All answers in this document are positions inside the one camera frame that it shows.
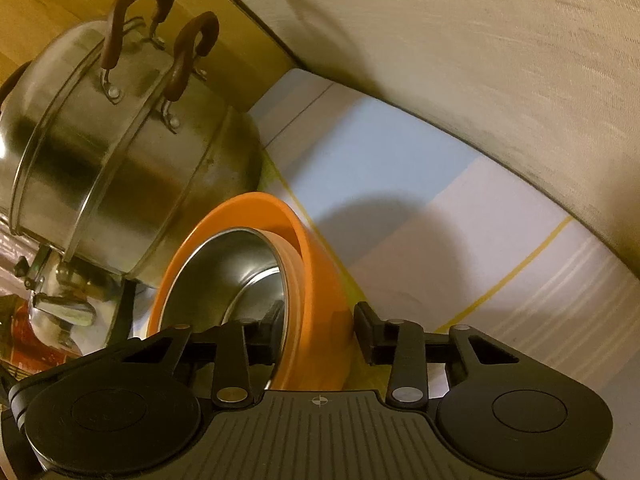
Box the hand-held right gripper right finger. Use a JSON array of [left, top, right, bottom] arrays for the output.
[[354, 302, 521, 407]]

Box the stainless steel kettle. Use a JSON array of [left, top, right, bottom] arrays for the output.
[[14, 242, 138, 361]]

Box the orange plastic bowl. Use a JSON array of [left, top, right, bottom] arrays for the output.
[[145, 192, 359, 392]]

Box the stainless steel bowl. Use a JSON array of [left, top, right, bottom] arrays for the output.
[[162, 227, 292, 391]]

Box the oil bottle with red label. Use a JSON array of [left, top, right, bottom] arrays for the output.
[[0, 295, 76, 378]]

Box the pastel checked tablecloth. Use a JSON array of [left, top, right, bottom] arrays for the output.
[[125, 70, 640, 411]]

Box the stainless steel steamer pot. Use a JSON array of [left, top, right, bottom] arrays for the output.
[[0, 0, 264, 291]]

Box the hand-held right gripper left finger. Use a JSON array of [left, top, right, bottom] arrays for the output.
[[117, 305, 286, 407]]

